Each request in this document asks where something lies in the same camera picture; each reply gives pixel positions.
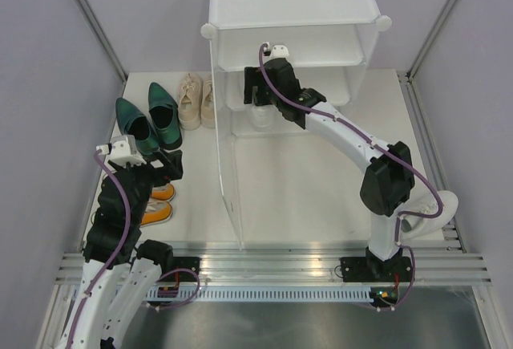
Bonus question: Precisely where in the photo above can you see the left aluminium frame post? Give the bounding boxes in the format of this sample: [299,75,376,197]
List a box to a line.
[74,0,128,85]

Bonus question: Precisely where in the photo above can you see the green pointed shoe left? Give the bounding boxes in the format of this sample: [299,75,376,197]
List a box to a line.
[115,98,160,157]

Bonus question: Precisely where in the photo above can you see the orange sneaker upper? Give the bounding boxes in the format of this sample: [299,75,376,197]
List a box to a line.
[151,183,176,201]

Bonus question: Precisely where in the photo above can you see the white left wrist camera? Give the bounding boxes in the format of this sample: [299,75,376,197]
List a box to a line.
[95,135,146,168]

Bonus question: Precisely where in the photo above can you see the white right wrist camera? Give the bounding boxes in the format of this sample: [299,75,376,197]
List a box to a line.
[263,42,290,59]

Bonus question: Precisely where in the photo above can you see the aluminium mounting rail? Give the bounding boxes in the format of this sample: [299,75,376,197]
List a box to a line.
[55,240,494,286]

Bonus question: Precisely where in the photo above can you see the green pointed shoe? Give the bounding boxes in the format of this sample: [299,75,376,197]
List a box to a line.
[148,82,182,151]
[115,98,160,157]

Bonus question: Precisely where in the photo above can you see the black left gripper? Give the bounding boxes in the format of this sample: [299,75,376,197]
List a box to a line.
[110,146,184,223]

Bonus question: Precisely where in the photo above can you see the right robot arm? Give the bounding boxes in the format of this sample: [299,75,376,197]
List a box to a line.
[244,58,414,282]

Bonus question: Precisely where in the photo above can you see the orange sneaker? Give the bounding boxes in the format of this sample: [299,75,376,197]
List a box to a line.
[151,183,176,201]
[141,199,173,227]

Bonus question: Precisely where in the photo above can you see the clear cabinet door panel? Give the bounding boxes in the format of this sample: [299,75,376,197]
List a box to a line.
[210,39,244,249]

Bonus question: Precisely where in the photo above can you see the aluminium frame post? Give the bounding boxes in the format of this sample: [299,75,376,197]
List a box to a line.
[406,0,480,81]
[74,0,128,85]

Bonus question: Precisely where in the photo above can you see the green pointed shoe right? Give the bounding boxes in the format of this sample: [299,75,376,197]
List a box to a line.
[148,82,182,151]

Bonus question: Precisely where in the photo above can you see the beige sneaker left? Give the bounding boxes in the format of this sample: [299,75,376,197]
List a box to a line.
[177,72,203,131]

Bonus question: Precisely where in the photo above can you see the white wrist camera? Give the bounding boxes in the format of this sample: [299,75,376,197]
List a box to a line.
[263,42,290,59]
[95,135,146,168]

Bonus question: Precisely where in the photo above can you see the orange sneaker lower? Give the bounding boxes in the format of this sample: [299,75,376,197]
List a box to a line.
[141,199,173,227]

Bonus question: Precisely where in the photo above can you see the white slotted cable duct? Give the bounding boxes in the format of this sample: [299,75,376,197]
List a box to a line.
[142,285,374,303]

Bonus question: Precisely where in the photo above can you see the right aluminium frame post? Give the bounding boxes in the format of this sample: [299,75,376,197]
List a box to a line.
[406,0,480,81]

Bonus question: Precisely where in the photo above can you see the beige sneaker right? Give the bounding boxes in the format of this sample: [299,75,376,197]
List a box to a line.
[200,74,216,128]

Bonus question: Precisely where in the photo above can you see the white sneaker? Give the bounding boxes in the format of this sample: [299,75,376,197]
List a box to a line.
[400,190,458,241]
[248,105,274,132]

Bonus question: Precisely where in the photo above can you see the white plastic shoe cabinet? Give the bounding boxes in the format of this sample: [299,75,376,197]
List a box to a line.
[201,0,391,138]

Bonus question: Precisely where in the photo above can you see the beige sneaker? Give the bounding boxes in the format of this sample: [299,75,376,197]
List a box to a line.
[200,74,216,128]
[177,72,203,131]

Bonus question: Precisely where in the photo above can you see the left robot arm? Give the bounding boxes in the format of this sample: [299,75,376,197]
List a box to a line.
[58,150,184,348]

